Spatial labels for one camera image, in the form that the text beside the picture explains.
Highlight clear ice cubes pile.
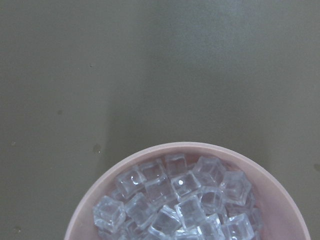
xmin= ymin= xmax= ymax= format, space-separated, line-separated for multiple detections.
xmin=92 ymin=153 xmax=263 ymax=240

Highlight pink bowl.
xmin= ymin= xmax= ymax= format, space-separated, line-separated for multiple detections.
xmin=64 ymin=141 xmax=311 ymax=240

